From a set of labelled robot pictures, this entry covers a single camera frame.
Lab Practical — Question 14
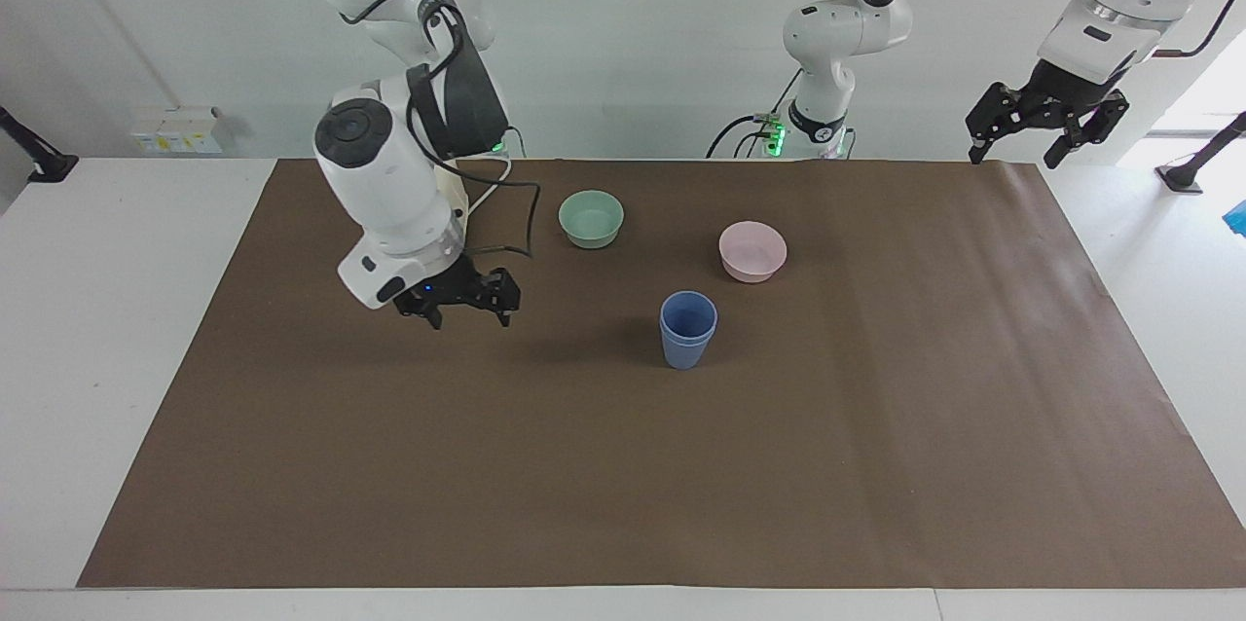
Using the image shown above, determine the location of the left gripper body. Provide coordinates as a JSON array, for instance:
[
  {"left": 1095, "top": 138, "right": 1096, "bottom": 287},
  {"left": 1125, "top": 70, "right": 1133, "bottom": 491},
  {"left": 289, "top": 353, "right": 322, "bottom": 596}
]
[{"left": 1020, "top": 59, "right": 1122, "bottom": 118}]

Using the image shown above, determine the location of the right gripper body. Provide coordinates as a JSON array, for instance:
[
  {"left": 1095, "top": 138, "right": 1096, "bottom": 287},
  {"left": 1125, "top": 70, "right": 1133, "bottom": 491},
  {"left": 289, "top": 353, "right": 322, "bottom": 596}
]
[{"left": 393, "top": 254, "right": 488, "bottom": 318}]

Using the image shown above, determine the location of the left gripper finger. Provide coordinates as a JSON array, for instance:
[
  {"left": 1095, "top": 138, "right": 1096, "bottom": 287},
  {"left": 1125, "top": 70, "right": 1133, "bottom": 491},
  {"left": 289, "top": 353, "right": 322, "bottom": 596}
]
[
  {"left": 1043, "top": 90, "right": 1131, "bottom": 170},
  {"left": 965, "top": 80, "right": 1033, "bottom": 165}
]

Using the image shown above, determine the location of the black stand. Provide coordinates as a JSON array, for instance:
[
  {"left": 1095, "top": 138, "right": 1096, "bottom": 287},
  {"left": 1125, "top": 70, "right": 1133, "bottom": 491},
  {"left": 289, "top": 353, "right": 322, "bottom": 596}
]
[
  {"left": 0, "top": 105, "right": 80, "bottom": 185},
  {"left": 1154, "top": 111, "right": 1246, "bottom": 195}
]

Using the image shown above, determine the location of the green bowl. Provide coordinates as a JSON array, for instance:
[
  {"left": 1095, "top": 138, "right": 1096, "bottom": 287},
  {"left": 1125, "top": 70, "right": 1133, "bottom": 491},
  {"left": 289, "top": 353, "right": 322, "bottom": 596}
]
[{"left": 558, "top": 190, "right": 626, "bottom": 250}]

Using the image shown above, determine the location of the blue cup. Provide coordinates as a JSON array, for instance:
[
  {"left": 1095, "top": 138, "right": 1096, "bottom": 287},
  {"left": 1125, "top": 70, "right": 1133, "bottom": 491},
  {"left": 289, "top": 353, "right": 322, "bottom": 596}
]
[
  {"left": 659, "top": 290, "right": 719, "bottom": 342},
  {"left": 661, "top": 321, "right": 717, "bottom": 371}
]

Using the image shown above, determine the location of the pink bowl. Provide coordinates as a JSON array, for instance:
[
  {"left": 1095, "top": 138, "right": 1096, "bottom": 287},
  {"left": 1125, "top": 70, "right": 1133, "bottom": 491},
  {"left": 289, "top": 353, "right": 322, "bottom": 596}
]
[{"left": 717, "top": 220, "right": 789, "bottom": 285}]

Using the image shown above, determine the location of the white cable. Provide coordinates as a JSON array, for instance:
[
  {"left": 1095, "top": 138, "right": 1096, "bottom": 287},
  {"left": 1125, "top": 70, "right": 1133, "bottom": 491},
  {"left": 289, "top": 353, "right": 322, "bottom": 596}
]
[{"left": 458, "top": 154, "right": 514, "bottom": 215}]

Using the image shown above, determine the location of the white wall socket box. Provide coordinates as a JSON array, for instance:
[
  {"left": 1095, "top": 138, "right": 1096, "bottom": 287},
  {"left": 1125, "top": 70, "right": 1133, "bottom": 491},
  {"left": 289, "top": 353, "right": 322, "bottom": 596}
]
[{"left": 128, "top": 104, "right": 225, "bottom": 156}]

